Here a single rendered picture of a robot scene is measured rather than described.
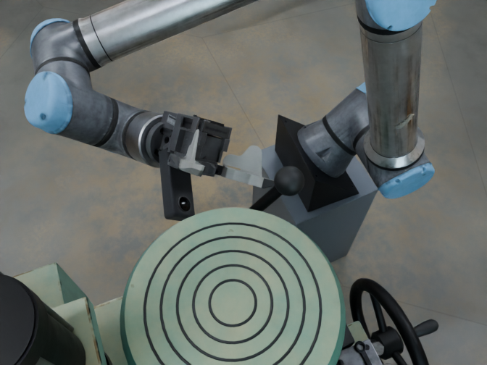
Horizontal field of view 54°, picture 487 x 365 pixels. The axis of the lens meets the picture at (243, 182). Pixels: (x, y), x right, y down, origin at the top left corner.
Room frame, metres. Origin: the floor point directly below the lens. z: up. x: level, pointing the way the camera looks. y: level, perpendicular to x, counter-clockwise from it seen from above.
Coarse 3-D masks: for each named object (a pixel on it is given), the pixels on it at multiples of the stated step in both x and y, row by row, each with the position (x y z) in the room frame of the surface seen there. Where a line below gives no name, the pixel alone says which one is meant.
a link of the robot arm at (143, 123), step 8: (144, 112) 0.52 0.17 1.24; (152, 112) 0.52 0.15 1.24; (136, 120) 0.49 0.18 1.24; (144, 120) 0.49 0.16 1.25; (152, 120) 0.48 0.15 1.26; (160, 120) 0.49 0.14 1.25; (128, 128) 0.48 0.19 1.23; (136, 128) 0.47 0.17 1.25; (144, 128) 0.47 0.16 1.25; (128, 136) 0.47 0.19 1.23; (136, 136) 0.46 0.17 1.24; (144, 136) 0.46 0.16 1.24; (128, 144) 0.46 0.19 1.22; (136, 144) 0.45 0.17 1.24; (144, 144) 0.45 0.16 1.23; (136, 152) 0.44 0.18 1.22; (144, 152) 0.44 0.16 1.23; (144, 160) 0.43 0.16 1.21; (152, 160) 0.44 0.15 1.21
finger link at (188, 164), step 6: (198, 132) 0.39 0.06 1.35; (192, 144) 0.38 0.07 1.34; (192, 150) 0.36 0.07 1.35; (180, 156) 0.38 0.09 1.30; (186, 156) 0.38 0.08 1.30; (192, 156) 0.35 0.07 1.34; (180, 162) 0.35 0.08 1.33; (186, 162) 0.35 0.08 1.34; (192, 162) 0.34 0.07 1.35; (198, 162) 0.37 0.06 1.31; (180, 168) 0.35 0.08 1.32; (186, 168) 0.34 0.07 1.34; (192, 168) 0.33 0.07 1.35; (198, 168) 0.33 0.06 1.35; (204, 168) 0.33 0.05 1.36; (192, 174) 0.33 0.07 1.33; (198, 174) 0.33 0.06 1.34
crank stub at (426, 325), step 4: (428, 320) 0.25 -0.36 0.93; (432, 320) 0.25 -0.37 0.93; (420, 324) 0.24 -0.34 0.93; (424, 324) 0.24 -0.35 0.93; (428, 324) 0.24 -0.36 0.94; (432, 324) 0.24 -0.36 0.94; (436, 324) 0.24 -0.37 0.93; (416, 328) 0.23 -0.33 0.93; (420, 328) 0.23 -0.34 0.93; (424, 328) 0.23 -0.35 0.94; (428, 328) 0.23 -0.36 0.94; (432, 328) 0.23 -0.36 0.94; (436, 328) 0.23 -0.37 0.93; (416, 332) 0.22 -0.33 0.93; (420, 332) 0.22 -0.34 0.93; (424, 332) 0.22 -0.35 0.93; (428, 332) 0.22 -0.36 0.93; (432, 332) 0.23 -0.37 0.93; (420, 336) 0.22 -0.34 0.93
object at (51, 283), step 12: (48, 264) 0.22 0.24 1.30; (24, 276) 0.20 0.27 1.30; (36, 276) 0.20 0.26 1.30; (48, 276) 0.20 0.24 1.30; (60, 276) 0.21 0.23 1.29; (36, 288) 0.19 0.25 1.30; (48, 288) 0.19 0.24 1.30; (60, 288) 0.19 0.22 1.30; (72, 288) 0.21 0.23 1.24; (48, 300) 0.17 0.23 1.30; (60, 300) 0.17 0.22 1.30; (72, 300) 0.19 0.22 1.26
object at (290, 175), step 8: (280, 168) 0.29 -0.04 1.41; (288, 168) 0.29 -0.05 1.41; (296, 168) 0.29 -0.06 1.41; (280, 176) 0.28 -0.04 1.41; (288, 176) 0.28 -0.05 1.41; (296, 176) 0.28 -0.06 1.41; (280, 184) 0.27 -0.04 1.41; (288, 184) 0.27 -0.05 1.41; (296, 184) 0.27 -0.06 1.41; (272, 192) 0.27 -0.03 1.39; (280, 192) 0.27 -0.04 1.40; (288, 192) 0.27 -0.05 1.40; (296, 192) 0.27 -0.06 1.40; (264, 200) 0.27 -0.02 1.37; (272, 200) 0.27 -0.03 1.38; (256, 208) 0.27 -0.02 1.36; (264, 208) 0.26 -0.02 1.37
